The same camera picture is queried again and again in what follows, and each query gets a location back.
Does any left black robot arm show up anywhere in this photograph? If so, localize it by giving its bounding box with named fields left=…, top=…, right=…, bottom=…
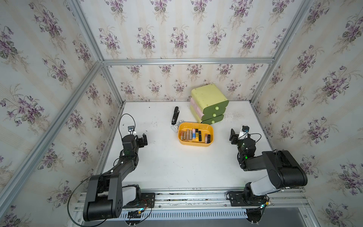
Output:
left=83, top=134, right=147, bottom=221

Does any black stapler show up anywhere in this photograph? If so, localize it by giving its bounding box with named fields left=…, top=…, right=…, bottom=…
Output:
left=171, top=107, right=180, bottom=125

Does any yellow plastic storage box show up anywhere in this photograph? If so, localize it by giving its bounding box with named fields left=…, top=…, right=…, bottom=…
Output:
left=178, top=122, right=214, bottom=147

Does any aluminium front rail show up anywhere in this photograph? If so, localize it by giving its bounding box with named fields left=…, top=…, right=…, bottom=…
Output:
left=67, top=188, right=320, bottom=227

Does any beige matte lipstick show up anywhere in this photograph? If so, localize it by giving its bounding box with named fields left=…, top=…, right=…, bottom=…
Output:
left=186, top=130, right=190, bottom=141

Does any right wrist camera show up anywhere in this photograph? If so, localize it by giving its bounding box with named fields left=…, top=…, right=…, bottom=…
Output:
left=238, top=125, right=250, bottom=139

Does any green pink drawer organizer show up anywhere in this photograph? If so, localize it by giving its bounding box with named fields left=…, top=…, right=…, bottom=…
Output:
left=190, top=84, right=229, bottom=125

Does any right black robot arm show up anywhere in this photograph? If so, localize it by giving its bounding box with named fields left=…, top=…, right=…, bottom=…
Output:
left=229, top=125, right=308, bottom=206

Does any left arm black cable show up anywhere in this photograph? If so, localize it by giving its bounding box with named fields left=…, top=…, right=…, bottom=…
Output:
left=67, top=113, right=137, bottom=227

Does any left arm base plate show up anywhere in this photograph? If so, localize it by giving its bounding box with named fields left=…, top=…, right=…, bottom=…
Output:
left=123, top=193, right=156, bottom=209

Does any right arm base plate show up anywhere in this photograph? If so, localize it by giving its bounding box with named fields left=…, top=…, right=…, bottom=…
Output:
left=226, top=191, right=268, bottom=207

